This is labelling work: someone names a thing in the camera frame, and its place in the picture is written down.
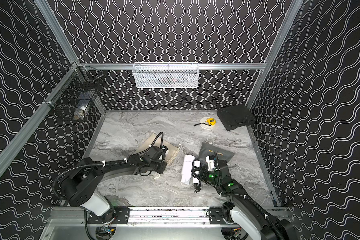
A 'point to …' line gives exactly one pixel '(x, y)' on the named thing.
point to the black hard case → (232, 117)
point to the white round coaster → (204, 126)
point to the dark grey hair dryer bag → (208, 149)
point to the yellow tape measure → (211, 121)
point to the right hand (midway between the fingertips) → (194, 171)
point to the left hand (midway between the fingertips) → (165, 163)
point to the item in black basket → (79, 113)
